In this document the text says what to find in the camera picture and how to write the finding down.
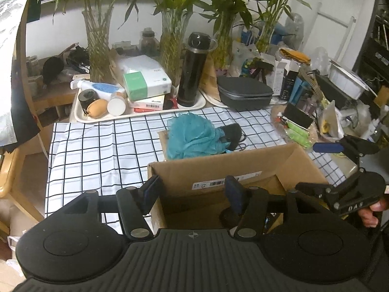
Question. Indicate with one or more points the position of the black storage shelf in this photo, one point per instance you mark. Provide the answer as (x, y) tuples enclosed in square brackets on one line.
[(375, 45)]

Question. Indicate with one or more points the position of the brown paper bag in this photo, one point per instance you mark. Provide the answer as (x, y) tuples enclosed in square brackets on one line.
[(210, 73)]

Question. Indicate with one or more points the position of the brown cardboard box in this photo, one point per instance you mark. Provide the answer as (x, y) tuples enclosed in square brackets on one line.
[(182, 173)]

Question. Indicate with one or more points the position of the dark glass jar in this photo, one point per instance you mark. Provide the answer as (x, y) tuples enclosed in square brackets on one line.
[(149, 44)]

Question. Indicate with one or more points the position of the grey zip case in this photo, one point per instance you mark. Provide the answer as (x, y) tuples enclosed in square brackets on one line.
[(246, 95)]

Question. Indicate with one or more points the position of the tan egg-shaped sponge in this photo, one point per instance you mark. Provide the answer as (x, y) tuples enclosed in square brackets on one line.
[(98, 109)]

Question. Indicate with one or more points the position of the white spray bottle blue label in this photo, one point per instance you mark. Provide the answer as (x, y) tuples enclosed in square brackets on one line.
[(97, 86)]

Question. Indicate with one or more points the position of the black carton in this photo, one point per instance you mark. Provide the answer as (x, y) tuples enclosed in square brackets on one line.
[(288, 86)]

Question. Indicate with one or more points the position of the white plate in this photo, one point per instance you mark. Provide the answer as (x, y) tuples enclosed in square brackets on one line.
[(211, 99)]

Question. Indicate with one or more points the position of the black and white checked tablecloth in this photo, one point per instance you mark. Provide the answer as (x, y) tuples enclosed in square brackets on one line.
[(91, 158)]

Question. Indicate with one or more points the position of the flat brown cardboard piece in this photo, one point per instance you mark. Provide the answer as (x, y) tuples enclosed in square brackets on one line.
[(163, 146)]

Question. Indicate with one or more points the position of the person's right hand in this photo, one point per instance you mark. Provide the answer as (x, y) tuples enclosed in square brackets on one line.
[(370, 217)]

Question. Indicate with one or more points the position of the wooden side table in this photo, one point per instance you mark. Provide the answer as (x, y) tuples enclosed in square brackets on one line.
[(51, 94)]

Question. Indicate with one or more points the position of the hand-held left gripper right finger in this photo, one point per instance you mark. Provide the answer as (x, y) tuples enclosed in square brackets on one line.
[(233, 193)]

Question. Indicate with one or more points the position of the small black box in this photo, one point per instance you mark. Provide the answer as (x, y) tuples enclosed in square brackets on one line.
[(299, 115)]

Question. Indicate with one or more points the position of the orange bottle with white cap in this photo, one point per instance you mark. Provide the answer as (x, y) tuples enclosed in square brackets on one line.
[(117, 106)]

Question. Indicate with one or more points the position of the white carton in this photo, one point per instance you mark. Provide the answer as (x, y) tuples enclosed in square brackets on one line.
[(280, 73)]

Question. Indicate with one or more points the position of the green snack packets bag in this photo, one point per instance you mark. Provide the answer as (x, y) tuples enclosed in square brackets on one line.
[(296, 133)]

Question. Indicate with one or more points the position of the blue carton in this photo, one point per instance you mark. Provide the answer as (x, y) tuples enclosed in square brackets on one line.
[(301, 92)]

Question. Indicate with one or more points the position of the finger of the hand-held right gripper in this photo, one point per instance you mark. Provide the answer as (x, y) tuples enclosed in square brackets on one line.
[(326, 147), (313, 188)]

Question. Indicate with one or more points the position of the teal mesh bath loofah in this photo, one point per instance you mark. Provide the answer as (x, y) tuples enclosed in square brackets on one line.
[(194, 137)]

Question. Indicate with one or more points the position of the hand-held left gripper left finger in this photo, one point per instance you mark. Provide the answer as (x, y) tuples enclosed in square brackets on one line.
[(151, 190)]

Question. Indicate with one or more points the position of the black tape roll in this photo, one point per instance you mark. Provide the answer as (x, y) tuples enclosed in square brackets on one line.
[(86, 97)]

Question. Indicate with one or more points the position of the white metal rack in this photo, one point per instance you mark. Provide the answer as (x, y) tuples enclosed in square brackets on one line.
[(337, 18)]

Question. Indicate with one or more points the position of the white plastic shopping bag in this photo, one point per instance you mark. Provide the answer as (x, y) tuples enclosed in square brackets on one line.
[(240, 57)]

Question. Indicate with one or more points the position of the red and white flat box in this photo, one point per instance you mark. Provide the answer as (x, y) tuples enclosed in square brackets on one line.
[(149, 105)]

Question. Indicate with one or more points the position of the green and white tissue box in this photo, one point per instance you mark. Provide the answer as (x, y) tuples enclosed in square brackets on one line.
[(146, 85)]

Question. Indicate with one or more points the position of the black face mask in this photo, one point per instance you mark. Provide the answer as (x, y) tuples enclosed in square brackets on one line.
[(234, 133)]

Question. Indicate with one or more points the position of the bamboo plant in glass vase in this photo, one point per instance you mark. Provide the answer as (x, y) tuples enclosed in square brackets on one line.
[(265, 36), (223, 42), (97, 51), (173, 48)]

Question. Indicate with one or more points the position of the white plastic tray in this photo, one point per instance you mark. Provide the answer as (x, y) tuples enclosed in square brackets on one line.
[(100, 118)]

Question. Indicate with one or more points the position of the white plastic bowl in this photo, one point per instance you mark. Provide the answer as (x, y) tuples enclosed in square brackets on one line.
[(346, 79)]

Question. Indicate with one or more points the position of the white tissue pack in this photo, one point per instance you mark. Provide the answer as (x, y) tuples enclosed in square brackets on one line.
[(142, 64)]

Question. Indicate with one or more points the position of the wooden chair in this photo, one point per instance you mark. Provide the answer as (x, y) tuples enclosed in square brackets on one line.
[(12, 173)]

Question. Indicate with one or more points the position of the yellow folded cloth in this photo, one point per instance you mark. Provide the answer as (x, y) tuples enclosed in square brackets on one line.
[(296, 55)]

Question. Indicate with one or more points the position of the tall black thermos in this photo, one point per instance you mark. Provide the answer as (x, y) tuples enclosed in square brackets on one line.
[(191, 76)]

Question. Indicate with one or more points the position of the black fuzzy object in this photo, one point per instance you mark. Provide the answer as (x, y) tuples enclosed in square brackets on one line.
[(52, 68)]

